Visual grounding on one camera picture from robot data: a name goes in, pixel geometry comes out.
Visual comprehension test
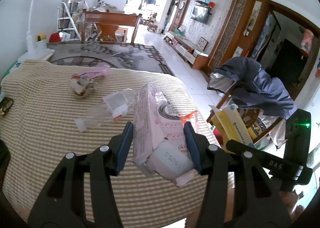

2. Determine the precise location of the white step ladder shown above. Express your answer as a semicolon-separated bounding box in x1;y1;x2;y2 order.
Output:
56;0;88;41

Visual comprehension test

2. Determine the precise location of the framed picture on cabinet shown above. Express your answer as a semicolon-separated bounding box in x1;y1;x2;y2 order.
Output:
197;37;208;52

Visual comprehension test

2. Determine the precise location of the pink plastic bag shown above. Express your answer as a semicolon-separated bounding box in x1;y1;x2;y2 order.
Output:
72;66;111;79

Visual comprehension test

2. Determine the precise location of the person's right hand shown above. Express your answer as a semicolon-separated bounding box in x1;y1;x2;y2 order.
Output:
184;187;306;228

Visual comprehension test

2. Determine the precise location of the newspaper ball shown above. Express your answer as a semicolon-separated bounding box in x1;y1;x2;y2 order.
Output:
71;77;97;99

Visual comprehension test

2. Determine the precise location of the white desk lamp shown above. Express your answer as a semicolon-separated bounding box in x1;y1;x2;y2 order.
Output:
17;0;54;63

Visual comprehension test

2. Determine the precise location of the red container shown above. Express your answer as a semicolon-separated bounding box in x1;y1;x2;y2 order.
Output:
49;32;61;43

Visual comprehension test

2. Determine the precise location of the dark snack wrapper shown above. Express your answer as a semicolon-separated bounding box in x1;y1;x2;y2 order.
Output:
0;97;14;116

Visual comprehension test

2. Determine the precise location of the wooden chair under jacket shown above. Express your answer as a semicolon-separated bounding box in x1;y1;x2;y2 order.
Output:
216;83;283;144

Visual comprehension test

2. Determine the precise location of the round wall clock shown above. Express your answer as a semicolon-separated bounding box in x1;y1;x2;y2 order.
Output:
178;1;184;9

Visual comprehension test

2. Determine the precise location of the orange snack bag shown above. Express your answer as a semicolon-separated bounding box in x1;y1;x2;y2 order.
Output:
180;110;198;130

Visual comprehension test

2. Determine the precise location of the yellow bear medicine box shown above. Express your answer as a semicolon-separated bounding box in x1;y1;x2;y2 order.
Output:
210;104;254;153

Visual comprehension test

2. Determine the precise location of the white low tv cabinet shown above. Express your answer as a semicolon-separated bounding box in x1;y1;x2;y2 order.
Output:
164;31;209;70

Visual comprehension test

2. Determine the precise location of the grey patterned rug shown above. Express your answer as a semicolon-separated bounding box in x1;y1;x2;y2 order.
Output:
48;41;174;76

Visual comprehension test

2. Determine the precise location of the blue grey jacket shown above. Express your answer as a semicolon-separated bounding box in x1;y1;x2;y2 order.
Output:
209;56;297;119

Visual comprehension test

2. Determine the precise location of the pink carton box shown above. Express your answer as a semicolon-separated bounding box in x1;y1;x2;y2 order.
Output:
132;83;195;187

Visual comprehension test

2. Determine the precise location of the yellow toy on lamp base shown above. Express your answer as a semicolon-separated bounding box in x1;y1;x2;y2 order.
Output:
36;33;47;41

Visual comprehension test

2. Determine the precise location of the beige checkered table cloth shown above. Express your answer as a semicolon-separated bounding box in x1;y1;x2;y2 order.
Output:
1;61;207;227

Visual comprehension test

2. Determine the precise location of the clear crushed plastic bottle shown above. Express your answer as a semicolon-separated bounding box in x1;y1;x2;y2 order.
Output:
74;89;137;132

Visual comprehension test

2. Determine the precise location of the wall mounted television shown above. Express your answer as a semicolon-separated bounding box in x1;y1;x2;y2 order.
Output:
191;0;212;24

